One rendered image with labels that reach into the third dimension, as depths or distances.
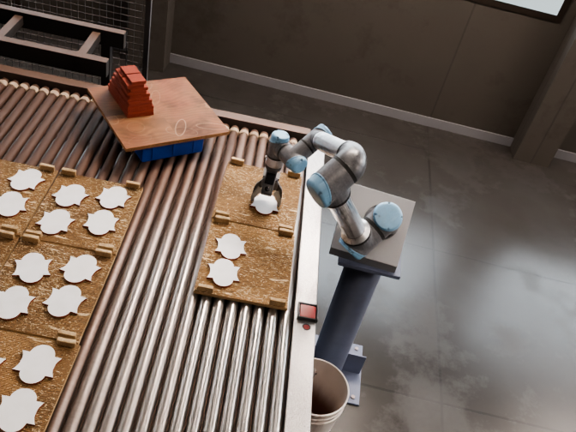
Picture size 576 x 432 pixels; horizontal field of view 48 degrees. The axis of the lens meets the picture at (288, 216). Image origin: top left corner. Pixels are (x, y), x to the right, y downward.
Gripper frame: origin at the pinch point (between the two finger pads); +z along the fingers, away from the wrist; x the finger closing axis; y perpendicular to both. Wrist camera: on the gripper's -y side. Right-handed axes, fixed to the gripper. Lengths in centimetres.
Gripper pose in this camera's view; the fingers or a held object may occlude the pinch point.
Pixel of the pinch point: (265, 203)
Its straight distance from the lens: 279.3
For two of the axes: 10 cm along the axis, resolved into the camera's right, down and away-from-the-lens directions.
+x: -9.8, -2.1, -0.4
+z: -1.9, 7.5, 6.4
